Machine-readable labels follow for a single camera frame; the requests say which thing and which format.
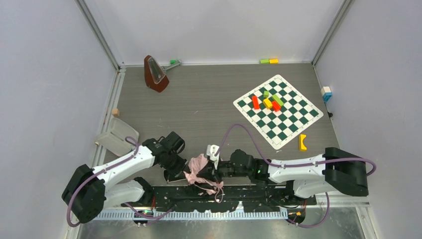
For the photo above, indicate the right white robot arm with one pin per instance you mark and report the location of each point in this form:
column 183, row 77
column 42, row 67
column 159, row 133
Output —
column 335, row 170

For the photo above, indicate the long green block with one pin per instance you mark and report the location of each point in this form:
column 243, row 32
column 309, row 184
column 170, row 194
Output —
column 277, row 100

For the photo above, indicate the long red block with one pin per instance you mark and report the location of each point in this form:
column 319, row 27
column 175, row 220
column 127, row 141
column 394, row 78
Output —
column 255, row 102

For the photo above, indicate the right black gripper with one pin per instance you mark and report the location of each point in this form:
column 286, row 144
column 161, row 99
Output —
column 215, row 169

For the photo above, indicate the yellow block at wall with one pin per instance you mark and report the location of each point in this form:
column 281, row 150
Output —
column 273, row 61

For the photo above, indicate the blue and white block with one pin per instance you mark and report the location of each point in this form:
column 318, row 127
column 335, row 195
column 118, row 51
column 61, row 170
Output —
column 326, row 93

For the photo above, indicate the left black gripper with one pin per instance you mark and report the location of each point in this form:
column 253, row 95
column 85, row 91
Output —
column 176, row 169

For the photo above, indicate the brown wooden metronome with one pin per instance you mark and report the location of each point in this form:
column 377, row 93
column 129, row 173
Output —
column 155, row 77

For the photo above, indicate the green white chessboard mat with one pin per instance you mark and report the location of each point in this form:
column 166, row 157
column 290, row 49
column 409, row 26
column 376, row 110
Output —
column 278, row 128

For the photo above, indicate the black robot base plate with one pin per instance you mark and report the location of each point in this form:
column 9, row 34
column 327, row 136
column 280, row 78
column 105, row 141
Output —
column 253, row 198

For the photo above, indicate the yellow block on chessboard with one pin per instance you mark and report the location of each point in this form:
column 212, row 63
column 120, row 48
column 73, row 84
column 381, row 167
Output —
column 267, row 103

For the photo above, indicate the small wooden cube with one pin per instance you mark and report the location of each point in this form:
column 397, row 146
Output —
column 115, row 112

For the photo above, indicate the small red block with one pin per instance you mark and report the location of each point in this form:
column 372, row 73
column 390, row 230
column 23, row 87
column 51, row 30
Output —
column 275, row 106

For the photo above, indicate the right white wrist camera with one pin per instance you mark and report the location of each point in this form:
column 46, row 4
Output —
column 213, row 155

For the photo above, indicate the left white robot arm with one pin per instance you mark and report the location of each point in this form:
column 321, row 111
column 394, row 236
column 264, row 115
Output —
column 90, row 190

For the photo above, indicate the pink and black folding umbrella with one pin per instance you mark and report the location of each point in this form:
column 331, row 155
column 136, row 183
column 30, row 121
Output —
column 198, row 175

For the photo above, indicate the yellow block on table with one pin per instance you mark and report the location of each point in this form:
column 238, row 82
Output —
column 302, row 146

